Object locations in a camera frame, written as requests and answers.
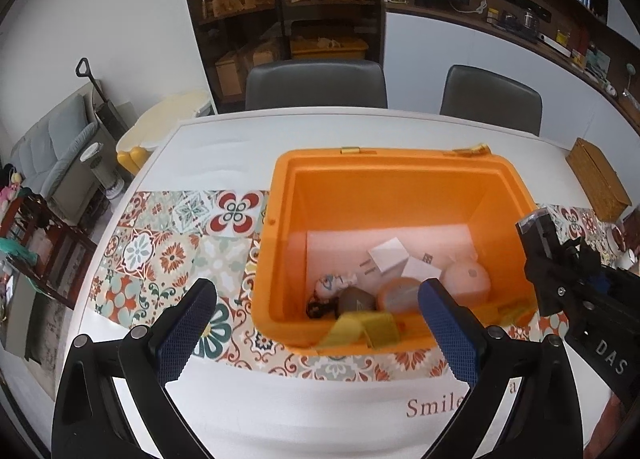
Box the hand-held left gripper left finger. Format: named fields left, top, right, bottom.
left=51, top=278, right=218, bottom=459

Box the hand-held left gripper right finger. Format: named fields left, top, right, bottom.
left=417, top=278, right=585, bottom=459

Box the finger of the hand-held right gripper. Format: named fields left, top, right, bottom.
left=562, top=238, right=611, bottom=292
left=520, top=226, right=573, bottom=317

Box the clear plastic case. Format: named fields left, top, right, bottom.
left=516, top=206, right=553, bottom=236

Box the pink pig toy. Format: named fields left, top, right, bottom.
left=442, top=256, right=492, bottom=307

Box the orange round container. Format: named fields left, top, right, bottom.
left=376, top=277, right=426, bottom=314

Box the white rectangular adapter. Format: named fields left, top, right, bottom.
left=402, top=253, right=443, bottom=286

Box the white plug adapter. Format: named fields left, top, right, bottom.
left=367, top=237, right=412, bottom=280

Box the orange plastic storage box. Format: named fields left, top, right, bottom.
left=250, top=143, right=543, bottom=352

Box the small figurine keychain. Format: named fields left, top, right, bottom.
left=306, top=273, right=357, bottom=317

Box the person's right hand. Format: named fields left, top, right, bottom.
left=595, top=386, right=627, bottom=445

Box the wicker storage box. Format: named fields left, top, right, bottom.
left=566, top=138, right=632, bottom=222

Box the patterned tile table runner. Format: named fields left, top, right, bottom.
left=92, top=189, right=626, bottom=382

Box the dark wooden rack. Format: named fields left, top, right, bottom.
left=0, top=189, right=98, bottom=310

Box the grey dining chair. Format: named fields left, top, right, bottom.
left=245, top=60, right=388, bottom=111
left=440, top=64, right=543, bottom=136

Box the white tower fan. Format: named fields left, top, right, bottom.
left=80, top=143, right=126, bottom=200

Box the cream seat cushion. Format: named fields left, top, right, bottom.
left=116, top=92, right=213, bottom=152

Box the grey sofa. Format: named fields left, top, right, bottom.
left=10, top=93, right=101, bottom=200

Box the upright vacuum cleaner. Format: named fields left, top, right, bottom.
left=75, top=58, right=132, bottom=140

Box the cardboard box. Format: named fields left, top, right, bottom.
left=250, top=39, right=282, bottom=66
left=215, top=52, right=248, bottom=97

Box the dark wooden bookshelf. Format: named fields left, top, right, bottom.
left=176, top=0, right=386, bottom=112

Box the long wooden wall shelf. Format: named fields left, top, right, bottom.
left=382, top=0, right=640, bottom=135

